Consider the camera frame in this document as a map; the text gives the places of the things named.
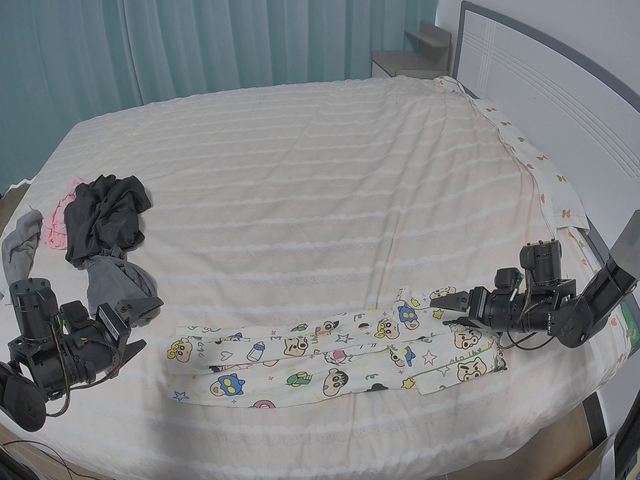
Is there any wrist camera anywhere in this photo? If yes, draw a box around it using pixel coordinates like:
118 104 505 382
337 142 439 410
60 300 91 329
495 268 523 291

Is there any grey bedside table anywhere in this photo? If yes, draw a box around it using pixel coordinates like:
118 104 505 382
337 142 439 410
371 19 453 79
547 433 618 480

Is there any black garment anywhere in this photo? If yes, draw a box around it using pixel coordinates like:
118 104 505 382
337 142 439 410
64 174 152 269

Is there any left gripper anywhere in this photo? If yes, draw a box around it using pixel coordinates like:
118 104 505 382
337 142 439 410
60 296 165 384

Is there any pink garment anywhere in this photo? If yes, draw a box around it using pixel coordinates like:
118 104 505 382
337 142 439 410
41 175 83 253

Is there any bed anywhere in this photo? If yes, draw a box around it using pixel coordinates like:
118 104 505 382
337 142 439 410
0 0 640 480

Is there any blue-green curtain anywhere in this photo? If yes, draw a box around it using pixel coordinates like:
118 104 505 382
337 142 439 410
0 0 441 199

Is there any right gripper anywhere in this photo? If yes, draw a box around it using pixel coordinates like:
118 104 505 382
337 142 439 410
430 287 531 334

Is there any grey and white garment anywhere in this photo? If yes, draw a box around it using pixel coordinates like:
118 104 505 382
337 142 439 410
1 208 45 299

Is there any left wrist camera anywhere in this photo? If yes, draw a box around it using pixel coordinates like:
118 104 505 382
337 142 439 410
60 300 91 329

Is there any dark grey garment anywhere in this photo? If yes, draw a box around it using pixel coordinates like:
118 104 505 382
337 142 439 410
82 247 158 326

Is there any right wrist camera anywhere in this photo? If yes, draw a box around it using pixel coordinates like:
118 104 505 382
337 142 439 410
495 268 523 291

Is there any white printed pyjama top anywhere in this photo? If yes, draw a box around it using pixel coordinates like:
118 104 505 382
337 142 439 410
167 286 508 410

